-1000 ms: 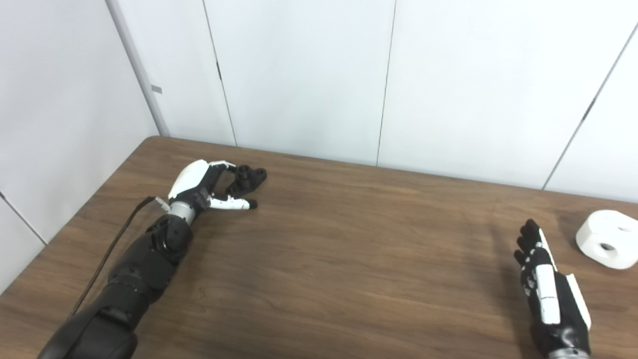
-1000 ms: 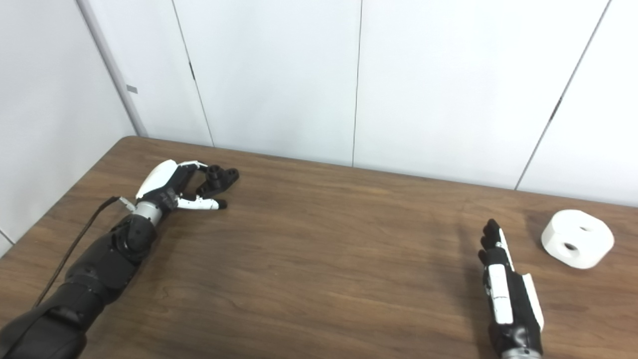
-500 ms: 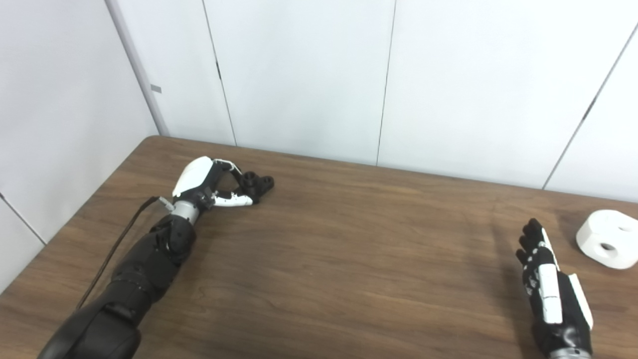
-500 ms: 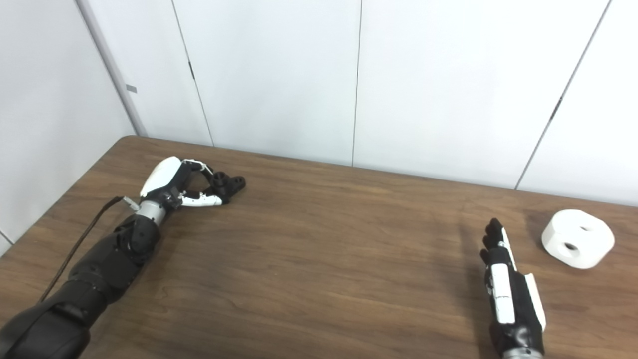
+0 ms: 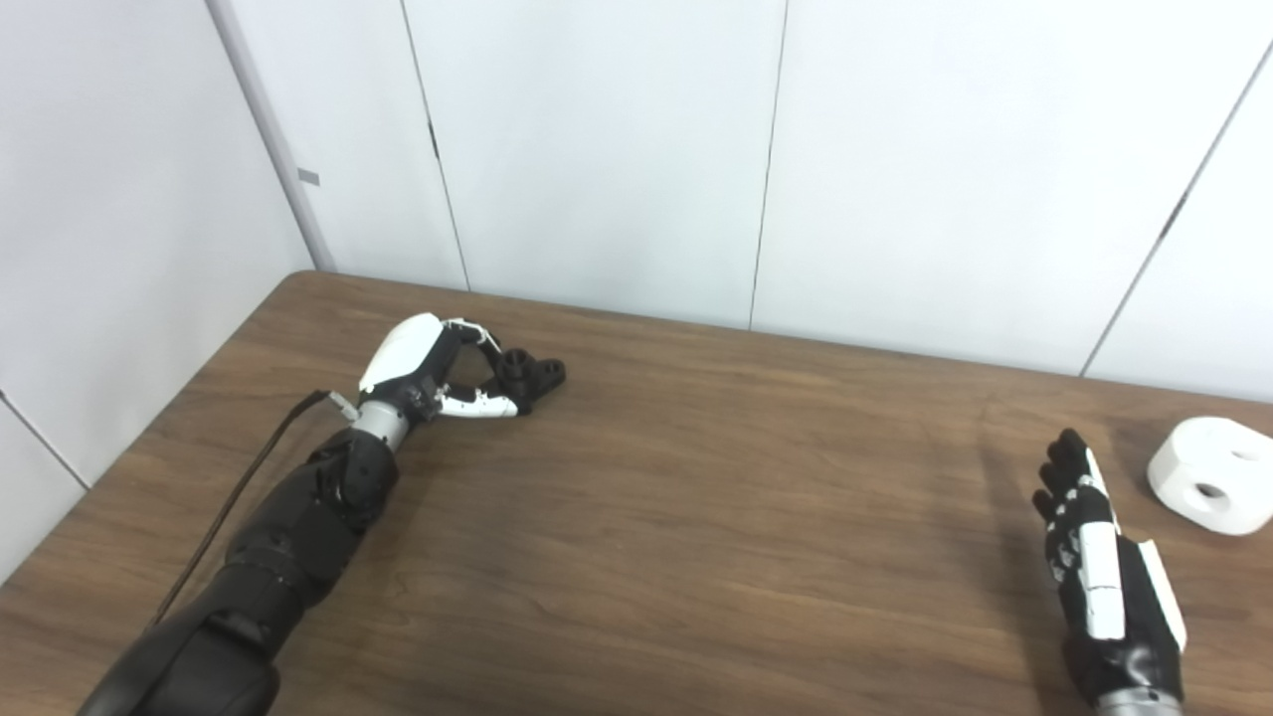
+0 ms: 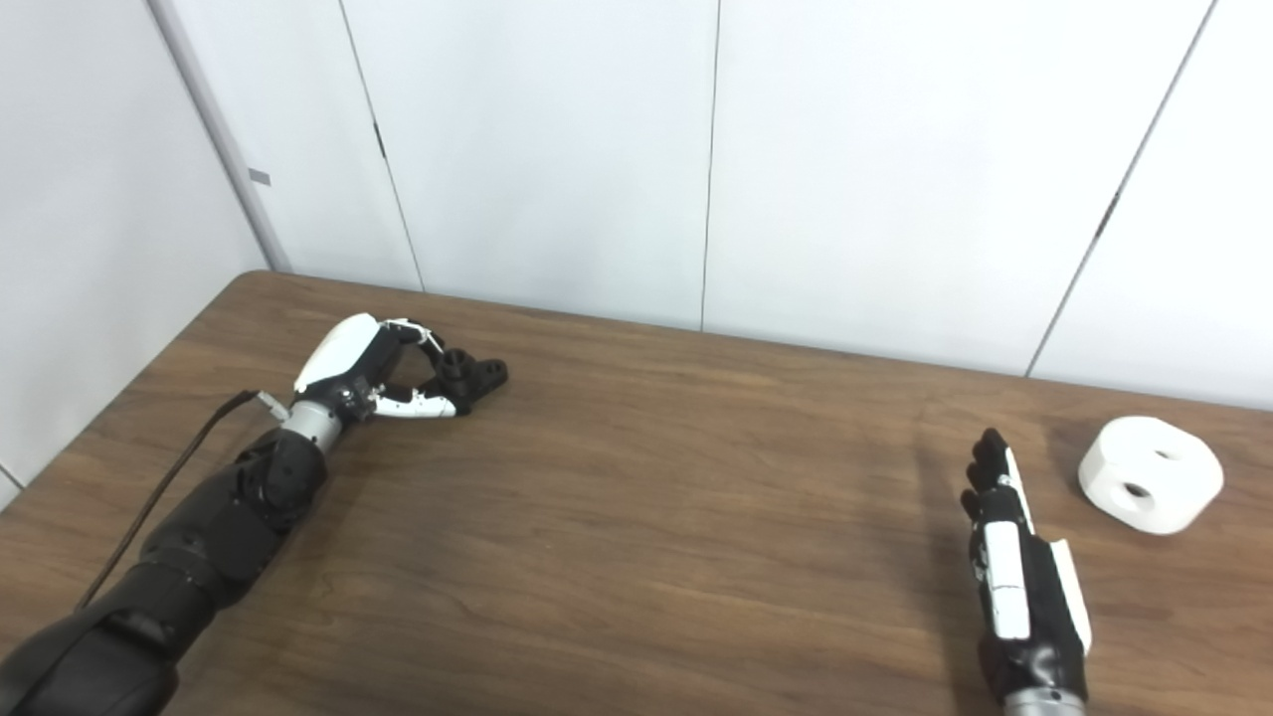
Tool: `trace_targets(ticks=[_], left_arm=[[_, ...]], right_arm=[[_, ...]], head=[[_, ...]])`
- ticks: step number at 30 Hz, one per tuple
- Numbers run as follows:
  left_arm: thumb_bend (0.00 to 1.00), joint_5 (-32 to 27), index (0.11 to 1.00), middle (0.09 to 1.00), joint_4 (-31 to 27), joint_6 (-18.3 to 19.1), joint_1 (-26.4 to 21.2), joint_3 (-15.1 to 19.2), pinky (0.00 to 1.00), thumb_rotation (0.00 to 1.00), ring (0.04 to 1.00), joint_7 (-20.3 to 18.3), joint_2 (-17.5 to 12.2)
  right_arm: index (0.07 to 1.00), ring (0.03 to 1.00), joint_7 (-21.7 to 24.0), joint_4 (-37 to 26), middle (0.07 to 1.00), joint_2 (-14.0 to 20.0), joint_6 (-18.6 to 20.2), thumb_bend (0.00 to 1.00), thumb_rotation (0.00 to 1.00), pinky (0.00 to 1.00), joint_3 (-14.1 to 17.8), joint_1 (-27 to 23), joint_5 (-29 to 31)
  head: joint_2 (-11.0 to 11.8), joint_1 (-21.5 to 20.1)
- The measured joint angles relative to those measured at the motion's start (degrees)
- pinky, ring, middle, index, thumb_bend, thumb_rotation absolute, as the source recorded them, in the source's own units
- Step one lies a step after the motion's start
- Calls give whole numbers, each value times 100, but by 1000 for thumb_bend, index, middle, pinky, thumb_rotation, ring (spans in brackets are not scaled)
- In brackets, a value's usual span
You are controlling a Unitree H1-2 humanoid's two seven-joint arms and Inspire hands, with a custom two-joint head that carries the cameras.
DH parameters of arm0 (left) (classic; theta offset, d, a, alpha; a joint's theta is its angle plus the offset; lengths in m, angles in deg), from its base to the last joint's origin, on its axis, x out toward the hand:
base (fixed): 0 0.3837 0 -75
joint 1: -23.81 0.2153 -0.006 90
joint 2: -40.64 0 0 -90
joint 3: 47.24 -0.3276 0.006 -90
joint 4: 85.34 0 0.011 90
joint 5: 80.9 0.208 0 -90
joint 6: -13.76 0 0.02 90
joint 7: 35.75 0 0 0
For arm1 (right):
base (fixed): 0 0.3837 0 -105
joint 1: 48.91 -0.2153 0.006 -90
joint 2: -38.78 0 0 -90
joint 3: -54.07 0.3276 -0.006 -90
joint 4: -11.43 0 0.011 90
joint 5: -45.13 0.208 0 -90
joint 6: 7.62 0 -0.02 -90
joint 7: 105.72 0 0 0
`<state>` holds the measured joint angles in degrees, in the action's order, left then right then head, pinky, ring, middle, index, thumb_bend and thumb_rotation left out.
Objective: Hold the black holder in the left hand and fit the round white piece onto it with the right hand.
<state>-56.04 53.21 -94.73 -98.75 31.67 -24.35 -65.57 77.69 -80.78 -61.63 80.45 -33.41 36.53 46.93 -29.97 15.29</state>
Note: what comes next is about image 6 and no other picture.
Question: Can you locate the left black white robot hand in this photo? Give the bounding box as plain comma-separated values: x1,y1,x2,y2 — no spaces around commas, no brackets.
290,313,460,427

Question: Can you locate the black plastic holder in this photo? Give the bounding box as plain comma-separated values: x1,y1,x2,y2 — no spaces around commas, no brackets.
422,348,511,420

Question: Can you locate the round white plastic piece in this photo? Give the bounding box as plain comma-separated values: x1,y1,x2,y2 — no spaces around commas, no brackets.
1077,415,1226,537

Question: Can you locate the gray wall corner trim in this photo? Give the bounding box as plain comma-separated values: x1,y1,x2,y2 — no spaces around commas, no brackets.
146,0,294,275

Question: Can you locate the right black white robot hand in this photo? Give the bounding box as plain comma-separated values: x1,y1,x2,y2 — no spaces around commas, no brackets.
959,429,1094,699

